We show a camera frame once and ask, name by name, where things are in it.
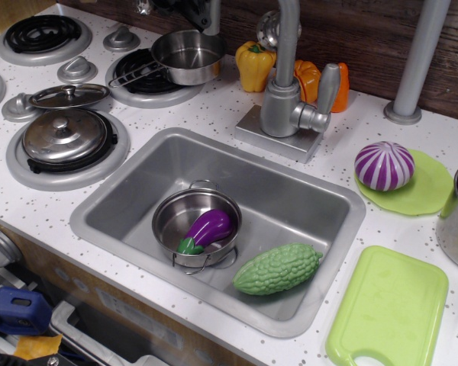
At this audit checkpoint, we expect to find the light green cutting board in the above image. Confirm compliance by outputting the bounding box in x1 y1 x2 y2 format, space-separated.
325 246 449 365

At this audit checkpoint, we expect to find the purple toy eggplant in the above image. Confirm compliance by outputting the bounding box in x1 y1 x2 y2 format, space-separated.
176 210 233 255

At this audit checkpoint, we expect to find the grey metal sink basin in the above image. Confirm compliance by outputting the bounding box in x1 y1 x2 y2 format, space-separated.
70 128 366 338

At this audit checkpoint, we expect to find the grey stove knob middle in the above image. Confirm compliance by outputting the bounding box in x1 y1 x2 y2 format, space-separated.
56 56 98 85

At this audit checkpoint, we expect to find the silver toy faucet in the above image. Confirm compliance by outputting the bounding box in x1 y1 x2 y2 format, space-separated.
234 1 340 164

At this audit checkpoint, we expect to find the yellow toy bell pepper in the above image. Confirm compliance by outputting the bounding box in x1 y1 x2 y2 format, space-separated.
235 41 276 92

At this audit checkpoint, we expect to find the orange toy bell pepper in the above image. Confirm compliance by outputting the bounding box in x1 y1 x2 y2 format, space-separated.
294 59 350 113

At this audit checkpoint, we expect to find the blue clamp tool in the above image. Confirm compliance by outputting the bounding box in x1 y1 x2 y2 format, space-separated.
0 287 53 336

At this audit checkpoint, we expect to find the steel frying pan wire handle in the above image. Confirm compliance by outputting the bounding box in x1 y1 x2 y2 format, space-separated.
108 30 227 88

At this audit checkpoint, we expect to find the grey stove knob front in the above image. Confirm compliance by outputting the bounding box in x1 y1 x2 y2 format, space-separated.
2 93 44 123

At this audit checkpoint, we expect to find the grey stove knob back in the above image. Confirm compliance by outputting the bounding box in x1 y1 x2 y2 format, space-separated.
103 26 140 53

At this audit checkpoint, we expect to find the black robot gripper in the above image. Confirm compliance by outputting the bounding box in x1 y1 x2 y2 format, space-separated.
152 0 211 32

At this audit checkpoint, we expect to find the light green round plate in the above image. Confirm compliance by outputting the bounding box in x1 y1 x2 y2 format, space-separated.
355 149 453 216

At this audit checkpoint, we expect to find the purple white striped toy onion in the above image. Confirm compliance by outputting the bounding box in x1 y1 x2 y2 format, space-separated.
354 141 415 191

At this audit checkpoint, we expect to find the back left stove burner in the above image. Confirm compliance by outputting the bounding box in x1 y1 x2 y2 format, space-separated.
0 14 92 66

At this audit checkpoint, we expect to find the yellow tape piece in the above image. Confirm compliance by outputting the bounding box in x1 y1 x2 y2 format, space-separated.
14 334 63 361

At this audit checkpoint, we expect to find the lidded steel pot on burner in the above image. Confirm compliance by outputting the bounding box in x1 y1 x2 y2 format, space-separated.
21 108 118 174

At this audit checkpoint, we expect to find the green toy bitter gourd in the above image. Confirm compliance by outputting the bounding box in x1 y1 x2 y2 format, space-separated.
232 242 323 296

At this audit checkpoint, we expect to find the grey vertical pole with base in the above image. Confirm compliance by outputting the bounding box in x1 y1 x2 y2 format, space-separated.
384 0 450 125

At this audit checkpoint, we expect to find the steel pot lid with knob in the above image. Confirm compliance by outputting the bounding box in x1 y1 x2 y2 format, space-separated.
29 84 110 109

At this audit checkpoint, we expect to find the back right stove burner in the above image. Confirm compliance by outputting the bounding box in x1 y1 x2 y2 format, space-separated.
105 48 203 109

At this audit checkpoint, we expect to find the grey stove knob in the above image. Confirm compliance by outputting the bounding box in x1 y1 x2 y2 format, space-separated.
2 93 44 123
56 56 98 85
103 26 140 53

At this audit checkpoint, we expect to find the small steel two-handled pot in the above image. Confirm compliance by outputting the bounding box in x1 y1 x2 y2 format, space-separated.
152 179 242 274

